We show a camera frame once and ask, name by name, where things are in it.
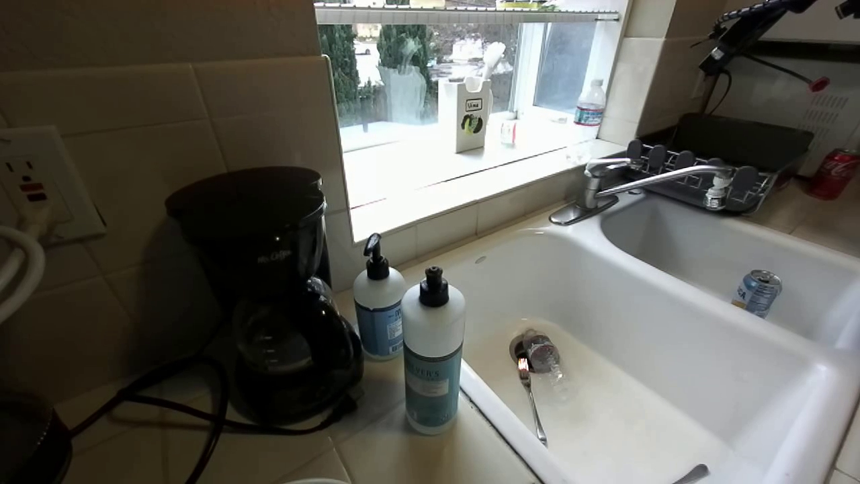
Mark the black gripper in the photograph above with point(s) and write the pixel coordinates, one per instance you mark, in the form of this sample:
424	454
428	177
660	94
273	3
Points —
775	16

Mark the clear plastic water bottle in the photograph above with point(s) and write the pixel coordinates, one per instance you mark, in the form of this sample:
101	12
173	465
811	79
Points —
590	106

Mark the black dish rack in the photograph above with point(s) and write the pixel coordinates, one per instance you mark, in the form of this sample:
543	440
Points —
735	142

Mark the small clear plastic bottle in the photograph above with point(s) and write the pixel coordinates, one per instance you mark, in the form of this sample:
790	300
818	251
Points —
509	129

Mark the carton on window sill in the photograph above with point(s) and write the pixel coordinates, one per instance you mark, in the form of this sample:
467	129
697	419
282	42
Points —
470	111

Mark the tall white soap pump bottle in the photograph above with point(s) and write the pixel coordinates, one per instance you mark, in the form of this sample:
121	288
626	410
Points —
432	359

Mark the small white soap pump bottle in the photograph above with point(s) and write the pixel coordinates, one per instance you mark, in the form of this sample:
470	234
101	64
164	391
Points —
379	310

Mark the red can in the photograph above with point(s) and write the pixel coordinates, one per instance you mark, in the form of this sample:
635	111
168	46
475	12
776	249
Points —
834	175

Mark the chrome faucet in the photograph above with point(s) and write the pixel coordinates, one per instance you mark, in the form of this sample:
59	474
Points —
594	188

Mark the blue silver can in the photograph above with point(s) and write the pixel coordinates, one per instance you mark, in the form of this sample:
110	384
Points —
758	292

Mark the white double sink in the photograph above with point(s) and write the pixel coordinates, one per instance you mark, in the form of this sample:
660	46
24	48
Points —
661	376

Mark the metal spoon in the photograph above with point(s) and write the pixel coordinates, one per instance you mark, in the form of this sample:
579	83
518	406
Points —
531	403

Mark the black coffee maker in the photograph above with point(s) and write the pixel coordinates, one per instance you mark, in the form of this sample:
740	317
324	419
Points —
270	270

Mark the dark round appliance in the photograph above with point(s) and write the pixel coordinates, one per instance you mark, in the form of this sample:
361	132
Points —
27	445

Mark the window frame with glass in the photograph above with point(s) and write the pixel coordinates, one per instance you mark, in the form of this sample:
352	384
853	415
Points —
553	62

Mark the beige wall outlet plate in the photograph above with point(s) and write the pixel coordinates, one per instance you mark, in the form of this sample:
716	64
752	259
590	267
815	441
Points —
41	183

